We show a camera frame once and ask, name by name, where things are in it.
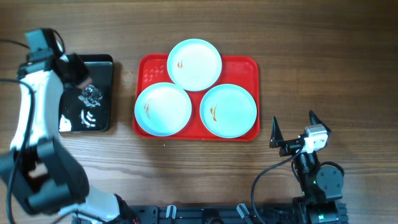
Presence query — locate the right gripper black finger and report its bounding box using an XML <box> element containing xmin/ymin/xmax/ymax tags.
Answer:
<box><xmin>269</xmin><ymin>116</ymin><xmax>284</xmax><ymax>148</ymax></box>
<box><xmin>309</xmin><ymin>110</ymin><xmax>331</xmax><ymax>133</ymax></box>

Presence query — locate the white plate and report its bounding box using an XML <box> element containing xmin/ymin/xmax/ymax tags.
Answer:
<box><xmin>167</xmin><ymin>39</ymin><xmax>223</xmax><ymax>91</ymax></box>
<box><xmin>200</xmin><ymin>84</ymin><xmax>257</xmax><ymax>139</ymax></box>
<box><xmin>134</xmin><ymin>82</ymin><xmax>192</xmax><ymax>137</ymax></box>

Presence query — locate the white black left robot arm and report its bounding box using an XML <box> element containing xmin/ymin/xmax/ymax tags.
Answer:
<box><xmin>1</xmin><ymin>54</ymin><xmax>136</xmax><ymax>223</ymax></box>

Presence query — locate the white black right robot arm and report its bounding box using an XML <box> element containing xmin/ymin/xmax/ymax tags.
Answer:
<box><xmin>269</xmin><ymin>111</ymin><xmax>348</xmax><ymax>223</ymax></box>

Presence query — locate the black rectangular water tray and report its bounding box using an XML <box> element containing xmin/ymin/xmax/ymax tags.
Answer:
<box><xmin>59</xmin><ymin>54</ymin><xmax>114</xmax><ymax>133</ymax></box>

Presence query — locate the red plastic tray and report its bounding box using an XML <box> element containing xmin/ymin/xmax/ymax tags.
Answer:
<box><xmin>135</xmin><ymin>53</ymin><xmax>260</xmax><ymax>141</ymax></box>

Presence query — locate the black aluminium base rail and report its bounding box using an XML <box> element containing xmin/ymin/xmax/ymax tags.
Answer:
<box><xmin>111</xmin><ymin>203</ymin><xmax>349</xmax><ymax>224</ymax></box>

